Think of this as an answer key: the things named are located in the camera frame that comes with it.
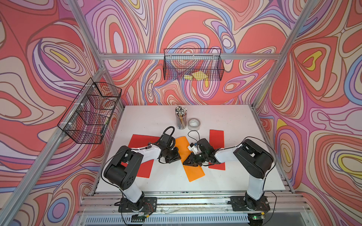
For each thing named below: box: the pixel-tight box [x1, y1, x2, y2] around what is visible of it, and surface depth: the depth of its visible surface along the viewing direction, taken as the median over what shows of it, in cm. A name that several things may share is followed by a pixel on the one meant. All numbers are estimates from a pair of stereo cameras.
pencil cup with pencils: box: [174, 105, 188, 130], surface depth 96 cm
